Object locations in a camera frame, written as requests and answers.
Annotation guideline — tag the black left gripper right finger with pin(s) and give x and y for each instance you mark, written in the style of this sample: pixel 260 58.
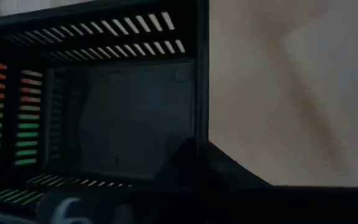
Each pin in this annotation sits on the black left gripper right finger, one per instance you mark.
pixel 228 186

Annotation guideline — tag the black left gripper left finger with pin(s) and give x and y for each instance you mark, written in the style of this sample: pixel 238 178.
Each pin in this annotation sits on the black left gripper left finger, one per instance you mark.
pixel 172 186

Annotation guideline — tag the black plastic slotted basket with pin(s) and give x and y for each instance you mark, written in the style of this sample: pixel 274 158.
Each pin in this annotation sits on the black plastic slotted basket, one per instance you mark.
pixel 120 124

